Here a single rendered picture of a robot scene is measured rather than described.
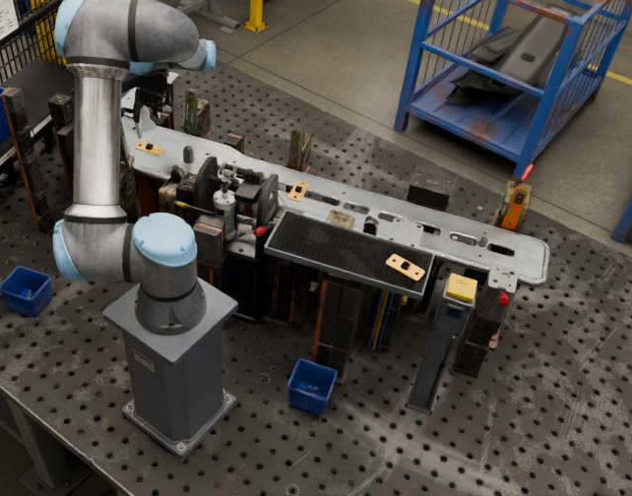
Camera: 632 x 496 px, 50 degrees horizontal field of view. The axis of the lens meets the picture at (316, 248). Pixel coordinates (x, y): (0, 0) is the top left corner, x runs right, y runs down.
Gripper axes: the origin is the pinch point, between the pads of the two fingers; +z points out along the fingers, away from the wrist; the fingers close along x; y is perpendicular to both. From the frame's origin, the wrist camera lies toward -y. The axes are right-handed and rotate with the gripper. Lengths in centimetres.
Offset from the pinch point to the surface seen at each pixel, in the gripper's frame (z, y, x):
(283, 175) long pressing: 7.5, 40.3, 4.7
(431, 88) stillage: 91, 61, 217
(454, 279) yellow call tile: -9, 94, -33
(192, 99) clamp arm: -1.7, 6.7, 15.6
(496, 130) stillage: 90, 103, 190
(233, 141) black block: 8.7, 20.4, 15.2
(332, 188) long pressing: 7, 55, 5
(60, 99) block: 0.4, -28.6, 0.9
